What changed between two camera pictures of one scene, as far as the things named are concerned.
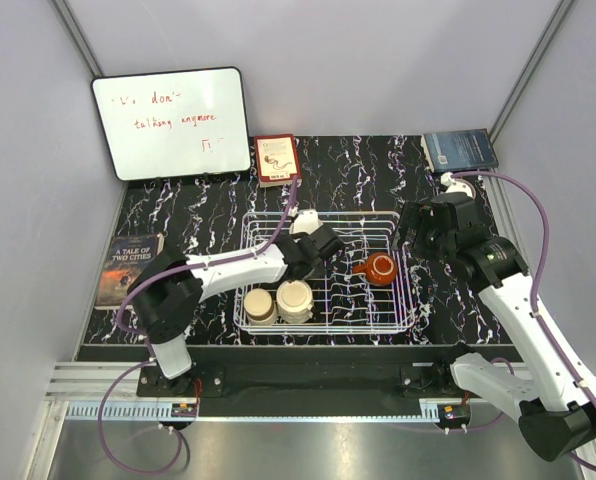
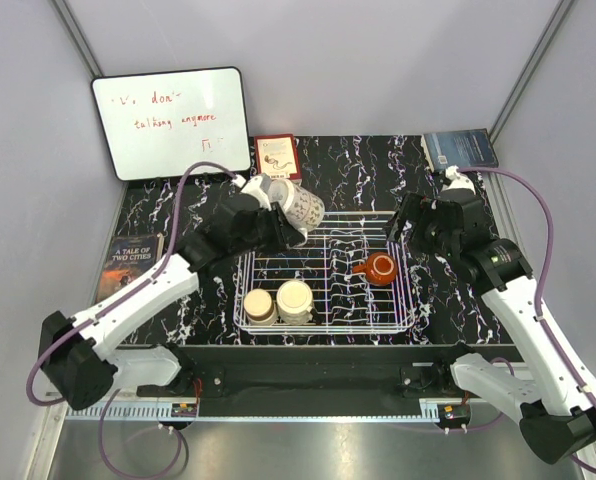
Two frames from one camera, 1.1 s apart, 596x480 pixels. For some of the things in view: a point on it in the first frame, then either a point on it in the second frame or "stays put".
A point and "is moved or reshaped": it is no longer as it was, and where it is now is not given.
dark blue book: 459,150 stays put
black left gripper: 297,239 → 284,232
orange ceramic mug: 380,268 stays put
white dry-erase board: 173,124 stays put
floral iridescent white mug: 305,221 is moved or reshaped
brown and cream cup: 259,307 stays put
